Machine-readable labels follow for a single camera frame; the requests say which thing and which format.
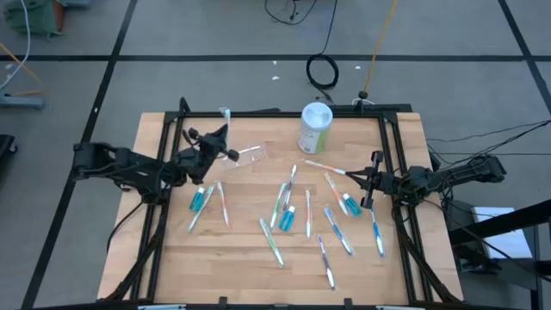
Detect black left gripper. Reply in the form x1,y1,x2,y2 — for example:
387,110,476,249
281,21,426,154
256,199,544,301
176,123,240,184

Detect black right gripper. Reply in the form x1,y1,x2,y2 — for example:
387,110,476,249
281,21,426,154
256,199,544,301
345,151,406,208

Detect clear acrylic holder box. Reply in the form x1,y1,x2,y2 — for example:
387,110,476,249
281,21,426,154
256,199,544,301
221,144,268,170

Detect green white toothbrush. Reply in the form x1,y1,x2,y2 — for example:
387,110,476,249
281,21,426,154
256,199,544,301
188,184,215,234
218,107,232,147
269,182,288,230
258,217,286,269

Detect teal mouthwash bottle white cap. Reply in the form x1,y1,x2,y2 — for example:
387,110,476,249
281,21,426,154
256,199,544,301
278,205,297,233
189,186,207,213
341,192,363,218

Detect orange white toothbrush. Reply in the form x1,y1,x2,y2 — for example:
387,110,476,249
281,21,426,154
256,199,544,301
304,159,348,176
214,180,232,229
323,171,350,216
305,189,313,240

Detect blue white toothbrush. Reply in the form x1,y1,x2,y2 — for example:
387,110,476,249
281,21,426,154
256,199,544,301
369,207,386,258
323,207,355,257

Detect white wipes canister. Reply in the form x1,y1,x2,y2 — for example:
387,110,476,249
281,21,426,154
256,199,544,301
297,102,334,155

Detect purple white toothbrush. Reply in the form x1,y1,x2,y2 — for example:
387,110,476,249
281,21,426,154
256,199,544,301
282,164,298,212
317,233,337,291

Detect black metal beam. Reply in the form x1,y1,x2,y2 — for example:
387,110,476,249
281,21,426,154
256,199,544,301
447,198,551,247

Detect white box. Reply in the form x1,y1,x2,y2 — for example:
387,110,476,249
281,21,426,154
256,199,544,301
471,206,534,260

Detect grey flat base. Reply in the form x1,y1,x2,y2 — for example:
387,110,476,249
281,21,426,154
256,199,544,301
0,94,46,110

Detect black floor object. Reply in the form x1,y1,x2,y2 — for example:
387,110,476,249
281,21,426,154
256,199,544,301
0,133,19,170

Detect green bag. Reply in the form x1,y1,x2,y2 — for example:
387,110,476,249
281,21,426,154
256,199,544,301
3,0,65,39

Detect coiled black cable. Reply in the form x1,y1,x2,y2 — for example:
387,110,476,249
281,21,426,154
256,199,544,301
305,0,341,104

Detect yellow cable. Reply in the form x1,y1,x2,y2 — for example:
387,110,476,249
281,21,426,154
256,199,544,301
363,0,399,92

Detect looped thin black cable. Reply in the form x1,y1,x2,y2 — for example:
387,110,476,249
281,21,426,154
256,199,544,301
263,0,320,26

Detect orange cable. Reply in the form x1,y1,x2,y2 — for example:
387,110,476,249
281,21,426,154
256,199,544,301
0,41,45,96

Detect white cable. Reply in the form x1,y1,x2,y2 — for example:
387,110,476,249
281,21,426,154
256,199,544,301
0,0,32,91

